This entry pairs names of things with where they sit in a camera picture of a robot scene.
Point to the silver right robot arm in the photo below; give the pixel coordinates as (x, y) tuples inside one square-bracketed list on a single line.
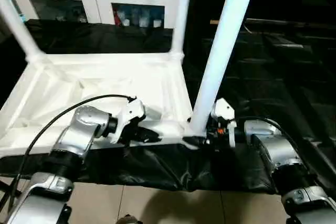
[(273, 150)]

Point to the white jar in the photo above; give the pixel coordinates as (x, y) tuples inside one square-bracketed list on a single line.
[(157, 23)]

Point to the white plastic table leg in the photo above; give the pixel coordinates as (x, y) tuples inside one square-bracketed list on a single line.
[(18, 24), (182, 9), (226, 40)]

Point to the small tan label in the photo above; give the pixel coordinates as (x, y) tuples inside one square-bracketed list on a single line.
[(214, 22)]

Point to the black plastic mat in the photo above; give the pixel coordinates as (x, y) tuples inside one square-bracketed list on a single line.
[(283, 87)]

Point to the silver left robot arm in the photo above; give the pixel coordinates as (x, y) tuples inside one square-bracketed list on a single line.
[(79, 129)]

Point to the light blue translucent pole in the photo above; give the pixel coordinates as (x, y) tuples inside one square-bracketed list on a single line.
[(19, 10)]

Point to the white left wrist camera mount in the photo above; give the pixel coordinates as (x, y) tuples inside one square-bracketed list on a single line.
[(131, 114)]

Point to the black robot left foot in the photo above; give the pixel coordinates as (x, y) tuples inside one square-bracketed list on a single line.
[(129, 220)]

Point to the black folding stand legs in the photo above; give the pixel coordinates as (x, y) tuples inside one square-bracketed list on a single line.
[(9, 195)]

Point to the red bottle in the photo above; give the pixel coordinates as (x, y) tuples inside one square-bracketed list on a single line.
[(118, 20)]

